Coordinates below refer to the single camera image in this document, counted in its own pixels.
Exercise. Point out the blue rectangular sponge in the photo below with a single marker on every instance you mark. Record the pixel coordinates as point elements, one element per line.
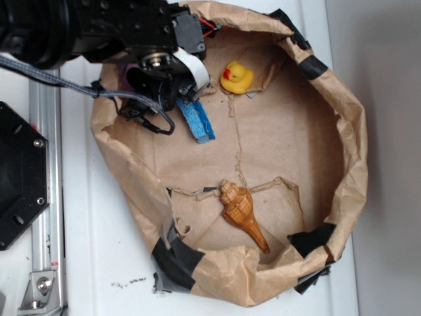
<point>197,120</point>

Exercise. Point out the yellow rubber duck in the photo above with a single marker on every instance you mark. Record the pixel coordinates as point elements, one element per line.
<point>236,78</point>

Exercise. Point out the aluminium extrusion rail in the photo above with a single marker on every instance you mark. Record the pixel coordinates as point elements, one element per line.
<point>48,248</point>

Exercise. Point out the brown paper bag enclosure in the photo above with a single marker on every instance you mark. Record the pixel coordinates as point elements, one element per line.
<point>297,140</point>

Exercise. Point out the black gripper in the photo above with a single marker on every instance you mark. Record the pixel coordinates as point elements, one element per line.
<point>165,76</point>

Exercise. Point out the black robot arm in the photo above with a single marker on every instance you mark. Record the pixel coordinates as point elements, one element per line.
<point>164,39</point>

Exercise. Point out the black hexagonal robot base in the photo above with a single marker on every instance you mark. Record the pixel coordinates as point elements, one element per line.
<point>23,175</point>

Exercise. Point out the metal corner bracket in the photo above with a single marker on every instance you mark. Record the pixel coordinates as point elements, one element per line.
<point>42,294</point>

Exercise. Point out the brown spiral seashell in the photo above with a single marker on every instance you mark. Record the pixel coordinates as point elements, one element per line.
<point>238,211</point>

